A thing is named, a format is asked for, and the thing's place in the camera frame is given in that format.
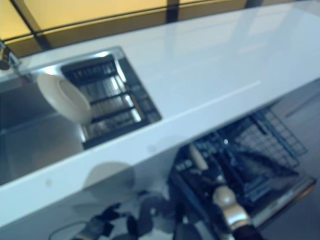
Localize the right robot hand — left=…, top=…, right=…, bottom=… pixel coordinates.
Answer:
left=214, top=149, right=249, bottom=186

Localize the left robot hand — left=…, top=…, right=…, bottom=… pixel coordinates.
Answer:
left=74, top=201, right=124, bottom=240

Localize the cream ceramic plate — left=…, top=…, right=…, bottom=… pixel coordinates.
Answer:
left=36, top=73, right=92, bottom=124
left=188, top=143, right=209, bottom=171

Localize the narrow white cabinet door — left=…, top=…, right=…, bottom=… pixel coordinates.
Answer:
left=0, top=149, right=176, bottom=240

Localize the dark grey robot body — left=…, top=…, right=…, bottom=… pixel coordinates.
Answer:
left=125, top=191, right=201, bottom=240

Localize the stainless steel sink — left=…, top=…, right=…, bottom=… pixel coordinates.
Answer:
left=0, top=45, right=164, bottom=186

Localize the black dish drying rack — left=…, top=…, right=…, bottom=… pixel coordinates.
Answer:
left=60, top=53, right=163, bottom=150

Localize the chrome gooseneck faucet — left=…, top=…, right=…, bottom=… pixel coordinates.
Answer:
left=0, top=40, right=21, bottom=74

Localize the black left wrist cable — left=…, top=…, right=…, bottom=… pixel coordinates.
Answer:
left=48, top=219, right=89, bottom=240

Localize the dishwasher upper wire basket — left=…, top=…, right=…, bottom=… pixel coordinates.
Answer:
left=224, top=106, right=309, bottom=174

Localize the dark window frame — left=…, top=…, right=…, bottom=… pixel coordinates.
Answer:
left=0, top=0, right=263, bottom=51

